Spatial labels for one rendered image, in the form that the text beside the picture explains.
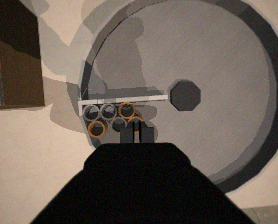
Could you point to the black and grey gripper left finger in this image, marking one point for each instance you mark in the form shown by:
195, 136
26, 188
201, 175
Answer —
127, 134

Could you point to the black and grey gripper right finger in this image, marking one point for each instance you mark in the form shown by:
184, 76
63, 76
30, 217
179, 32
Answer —
146, 134

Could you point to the grey metal ring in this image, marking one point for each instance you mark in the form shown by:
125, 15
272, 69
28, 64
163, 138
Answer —
87, 115
112, 124
102, 111

